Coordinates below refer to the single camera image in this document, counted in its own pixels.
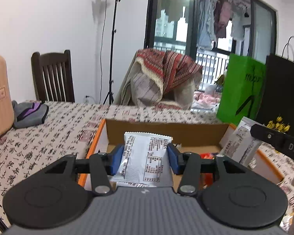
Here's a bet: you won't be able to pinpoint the green mucun paper bag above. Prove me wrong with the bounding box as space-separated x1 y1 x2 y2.
216 54 266 125

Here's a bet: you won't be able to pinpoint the studio light on stand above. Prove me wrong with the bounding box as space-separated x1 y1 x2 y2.
103 0 120 105

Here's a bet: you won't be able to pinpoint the chair with red patterned blanket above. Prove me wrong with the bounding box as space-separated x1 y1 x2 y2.
113 48 203 110

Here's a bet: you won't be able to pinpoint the dark wooden chair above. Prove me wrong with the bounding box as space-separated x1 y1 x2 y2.
31 50 75 102

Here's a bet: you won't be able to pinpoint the black paper bag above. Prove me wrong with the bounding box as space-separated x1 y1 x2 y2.
256 54 294 136

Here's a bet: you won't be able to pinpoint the grey purple folded cloth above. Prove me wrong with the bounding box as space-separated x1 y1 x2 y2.
12 101 49 129

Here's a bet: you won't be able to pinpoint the yellow dried flower branch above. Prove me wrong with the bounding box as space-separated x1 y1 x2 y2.
266 116 290 133

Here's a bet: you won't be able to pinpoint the orange cardboard pumpkin box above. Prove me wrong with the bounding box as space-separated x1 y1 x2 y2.
77 118 284 192

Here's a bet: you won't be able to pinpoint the white grey snack packet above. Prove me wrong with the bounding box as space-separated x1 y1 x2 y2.
220 117 262 167

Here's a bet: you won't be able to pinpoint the white label-back snack packet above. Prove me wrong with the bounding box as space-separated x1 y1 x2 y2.
110 132 173 187

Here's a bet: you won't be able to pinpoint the hanging clothes on balcony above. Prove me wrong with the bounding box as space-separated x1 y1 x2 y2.
197 0 251 53

